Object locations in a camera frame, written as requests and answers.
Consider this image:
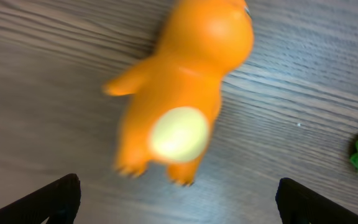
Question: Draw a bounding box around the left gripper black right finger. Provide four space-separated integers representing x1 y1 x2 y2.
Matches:
275 177 358 224

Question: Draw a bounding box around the orange dinosaur figure toy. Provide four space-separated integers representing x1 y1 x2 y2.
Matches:
103 0 254 186

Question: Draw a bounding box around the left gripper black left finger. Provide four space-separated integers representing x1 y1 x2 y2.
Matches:
0 174 81 224

